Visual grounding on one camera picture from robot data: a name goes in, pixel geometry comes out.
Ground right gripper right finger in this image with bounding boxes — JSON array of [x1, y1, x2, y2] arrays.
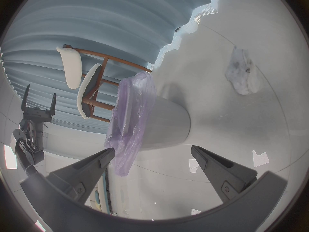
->
[[191, 145, 258, 204]]

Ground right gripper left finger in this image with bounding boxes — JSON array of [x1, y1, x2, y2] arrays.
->
[[45, 148, 115, 204]]

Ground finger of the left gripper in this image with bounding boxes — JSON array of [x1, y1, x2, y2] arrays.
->
[[49, 92, 57, 117], [21, 84, 31, 111]]

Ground white paper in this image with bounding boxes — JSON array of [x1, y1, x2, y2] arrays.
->
[[225, 46, 263, 96]]

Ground purple plastic bag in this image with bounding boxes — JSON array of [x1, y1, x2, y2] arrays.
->
[[104, 72, 157, 177]]

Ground white trash bin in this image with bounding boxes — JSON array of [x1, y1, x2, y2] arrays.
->
[[122, 80, 192, 152]]

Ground white cushioned wooden chair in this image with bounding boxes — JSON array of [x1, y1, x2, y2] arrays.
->
[[56, 44, 152, 123]]

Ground blue-grey curtain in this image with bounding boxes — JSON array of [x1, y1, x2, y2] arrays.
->
[[0, 0, 230, 132]]

